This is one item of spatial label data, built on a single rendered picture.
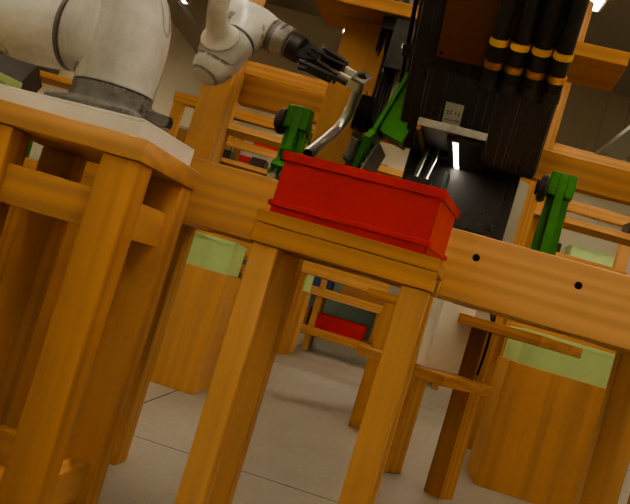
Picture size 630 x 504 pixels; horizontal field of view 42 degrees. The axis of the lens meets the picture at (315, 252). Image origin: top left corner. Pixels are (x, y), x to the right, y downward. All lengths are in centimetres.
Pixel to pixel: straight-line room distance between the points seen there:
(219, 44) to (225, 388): 103
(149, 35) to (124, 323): 55
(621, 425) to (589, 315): 69
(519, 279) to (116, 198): 86
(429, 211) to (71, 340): 65
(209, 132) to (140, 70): 102
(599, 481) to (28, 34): 181
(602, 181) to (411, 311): 123
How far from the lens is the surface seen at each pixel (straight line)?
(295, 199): 153
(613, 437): 245
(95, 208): 145
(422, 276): 144
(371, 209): 149
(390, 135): 210
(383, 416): 146
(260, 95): 267
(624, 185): 257
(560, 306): 181
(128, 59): 159
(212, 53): 223
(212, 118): 260
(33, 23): 168
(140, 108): 160
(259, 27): 232
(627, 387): 245
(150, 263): 166
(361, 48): 256
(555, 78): 196
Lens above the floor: 69
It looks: 2 degrees up
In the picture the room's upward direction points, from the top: 17 degrees clockwise
